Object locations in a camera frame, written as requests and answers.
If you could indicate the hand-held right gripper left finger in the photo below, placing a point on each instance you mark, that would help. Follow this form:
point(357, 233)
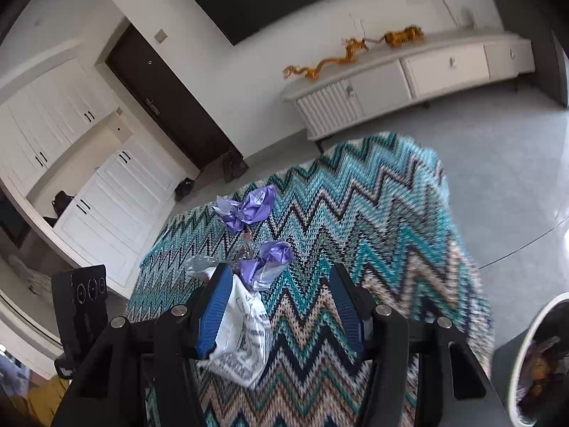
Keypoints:
point(215, 311)

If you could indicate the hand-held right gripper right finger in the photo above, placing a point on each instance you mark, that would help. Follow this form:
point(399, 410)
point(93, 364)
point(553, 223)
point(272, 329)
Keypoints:
point(349, 307)

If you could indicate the white printed plastic bag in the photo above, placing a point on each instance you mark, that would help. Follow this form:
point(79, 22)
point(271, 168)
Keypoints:
point(249, 333)

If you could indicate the clear plastic wrapper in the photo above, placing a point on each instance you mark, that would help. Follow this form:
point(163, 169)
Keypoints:
point(200, 269)

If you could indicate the purple foil wrapper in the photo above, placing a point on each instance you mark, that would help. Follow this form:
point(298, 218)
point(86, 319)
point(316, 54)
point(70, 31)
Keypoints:
point(266, 260)
point(251, 207)

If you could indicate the grey trash bin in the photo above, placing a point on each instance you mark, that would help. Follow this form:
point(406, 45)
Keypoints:
point(504, 373)

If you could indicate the zigzag knitted blanket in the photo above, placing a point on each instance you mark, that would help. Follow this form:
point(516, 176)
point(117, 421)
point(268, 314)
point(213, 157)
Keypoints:
point(355, 213)

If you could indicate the black bag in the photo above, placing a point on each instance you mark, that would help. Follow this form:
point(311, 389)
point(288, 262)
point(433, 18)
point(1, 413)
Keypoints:
point(62, 202)

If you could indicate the pair of dark shoes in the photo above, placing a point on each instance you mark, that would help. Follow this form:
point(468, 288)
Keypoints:
point(184, 189)

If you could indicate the dark brown door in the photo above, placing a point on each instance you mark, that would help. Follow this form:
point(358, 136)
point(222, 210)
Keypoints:
point(178, 106)

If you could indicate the white television cabinet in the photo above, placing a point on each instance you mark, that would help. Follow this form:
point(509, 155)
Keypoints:
point(386, 89)

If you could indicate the golden dragon figurine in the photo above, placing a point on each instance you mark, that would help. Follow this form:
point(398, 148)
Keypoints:
point(333, 60)

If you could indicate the golden tiger figurine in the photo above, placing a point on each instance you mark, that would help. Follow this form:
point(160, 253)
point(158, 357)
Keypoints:
point(402, 38)

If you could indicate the white wall cabinets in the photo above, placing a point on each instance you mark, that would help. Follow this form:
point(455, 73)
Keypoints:
point(111, 213)

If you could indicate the wall switch plate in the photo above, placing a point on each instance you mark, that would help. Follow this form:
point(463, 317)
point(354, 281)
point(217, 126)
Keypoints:
point(160, 35)

